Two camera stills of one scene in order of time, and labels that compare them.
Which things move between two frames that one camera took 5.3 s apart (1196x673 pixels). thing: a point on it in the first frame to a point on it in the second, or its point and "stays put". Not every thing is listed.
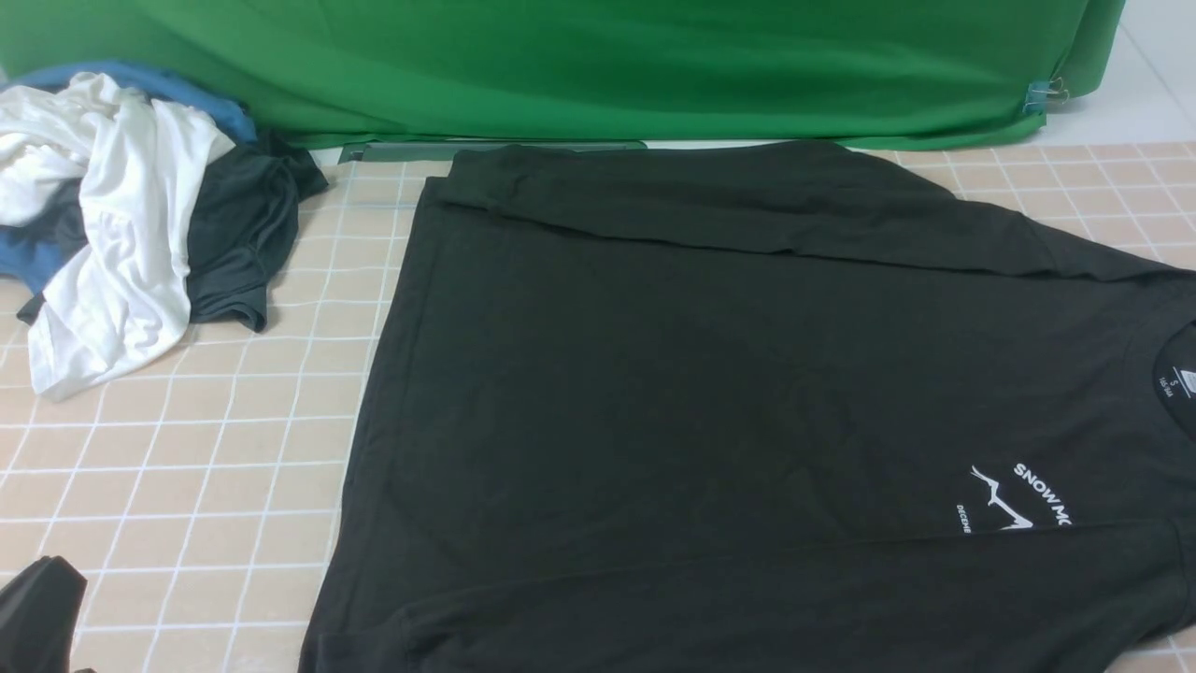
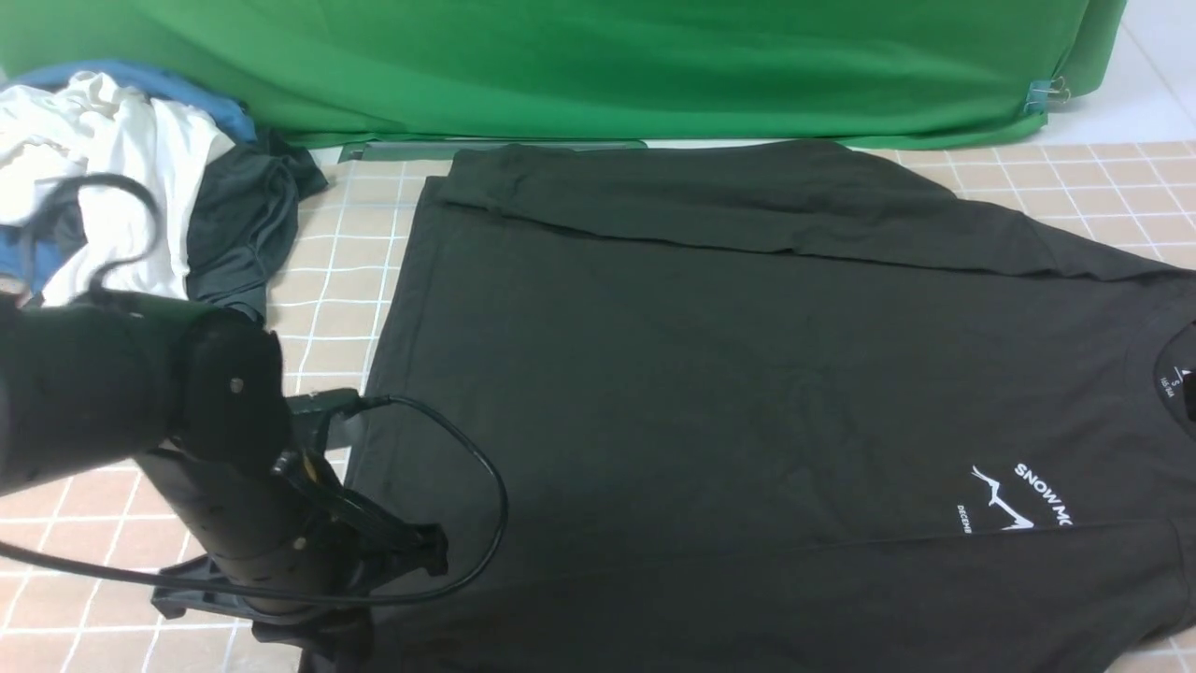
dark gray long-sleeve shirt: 758,408 stays put
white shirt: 129,163 stays put
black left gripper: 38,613 to 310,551
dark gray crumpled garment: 243,230 stays put
